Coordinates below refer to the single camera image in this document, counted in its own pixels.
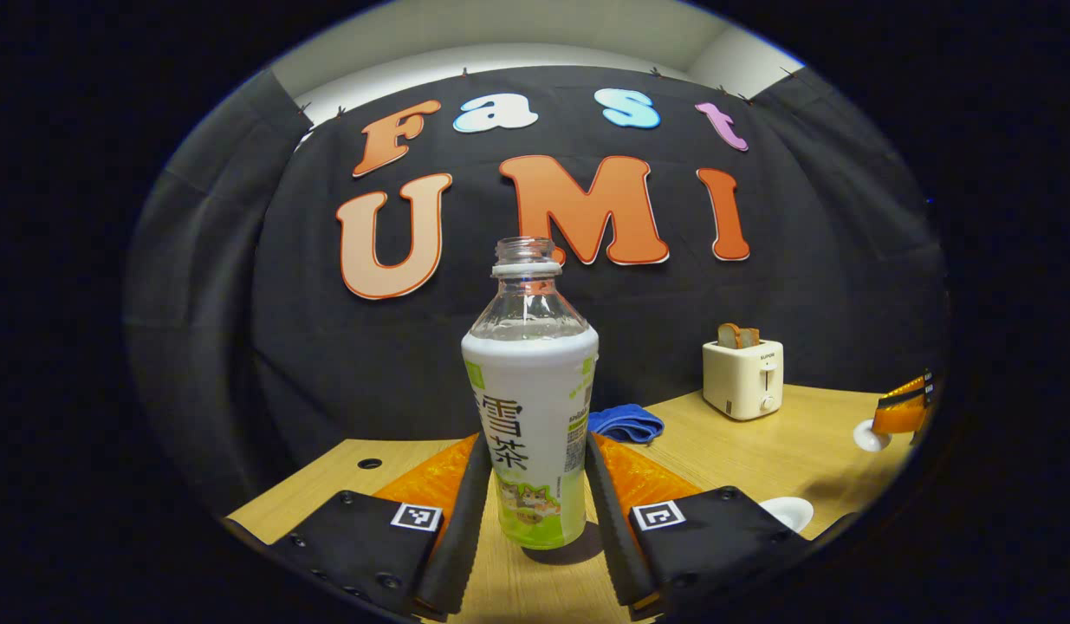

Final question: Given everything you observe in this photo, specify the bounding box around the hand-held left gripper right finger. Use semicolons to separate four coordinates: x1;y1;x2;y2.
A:
584;431;817;618

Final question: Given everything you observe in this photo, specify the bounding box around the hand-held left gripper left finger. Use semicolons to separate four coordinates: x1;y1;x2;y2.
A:
227;433;494;621

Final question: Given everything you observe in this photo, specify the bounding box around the clear water bottle green label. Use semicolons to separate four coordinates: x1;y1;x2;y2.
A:
461;237;600;550

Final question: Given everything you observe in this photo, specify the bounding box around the white teacup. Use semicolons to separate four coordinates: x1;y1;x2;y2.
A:
760;497;814;533

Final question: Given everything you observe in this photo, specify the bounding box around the blue towel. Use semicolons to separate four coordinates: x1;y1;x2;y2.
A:
587;403;665;445

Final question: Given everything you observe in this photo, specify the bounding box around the white toaster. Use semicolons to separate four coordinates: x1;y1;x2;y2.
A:
702;340;785;421

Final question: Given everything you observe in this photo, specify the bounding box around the black backdrop cloth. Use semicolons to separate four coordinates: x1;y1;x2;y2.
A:
123;65;950;521

